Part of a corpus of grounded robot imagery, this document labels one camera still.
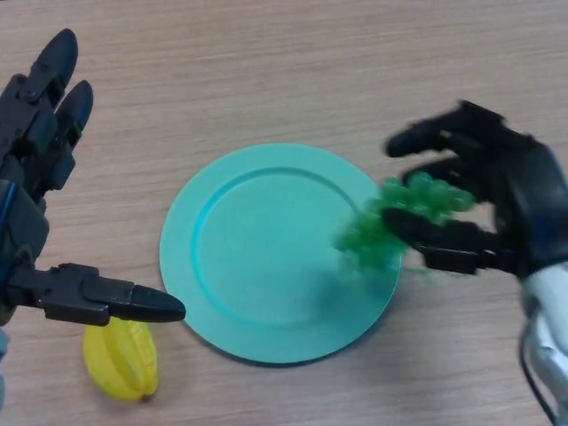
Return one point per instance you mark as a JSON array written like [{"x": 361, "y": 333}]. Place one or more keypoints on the round teal plate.
[{"x": 257, "y": 257}]

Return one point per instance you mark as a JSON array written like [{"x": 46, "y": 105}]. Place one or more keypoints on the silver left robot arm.
[{"x": 2, "y": 346}]

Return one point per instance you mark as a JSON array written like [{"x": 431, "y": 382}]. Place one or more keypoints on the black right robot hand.
[{"x": 532, "y": 199}]

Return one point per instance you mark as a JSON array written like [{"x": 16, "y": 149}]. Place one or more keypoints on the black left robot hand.
[{"x": 22, "y": 222}]

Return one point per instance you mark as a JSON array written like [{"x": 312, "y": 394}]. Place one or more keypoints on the yellow starfruit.
[{"x": 120, "y": 364}]

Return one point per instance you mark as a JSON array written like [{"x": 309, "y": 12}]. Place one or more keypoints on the green plastic grape bunch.
[{"x": 368, "y": 239}]

